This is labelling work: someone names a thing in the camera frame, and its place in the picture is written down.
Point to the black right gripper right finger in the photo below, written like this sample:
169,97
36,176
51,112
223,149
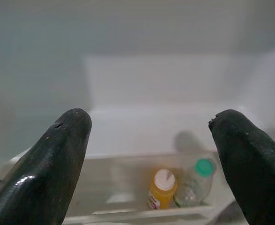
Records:
252,164

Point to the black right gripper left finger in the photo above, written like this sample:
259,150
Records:
39,173

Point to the orange juice bottle white cap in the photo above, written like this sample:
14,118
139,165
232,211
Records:
161,191

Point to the white fridge door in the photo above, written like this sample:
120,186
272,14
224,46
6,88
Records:
151,82

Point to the clear bottle green cap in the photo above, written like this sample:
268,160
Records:
195,185

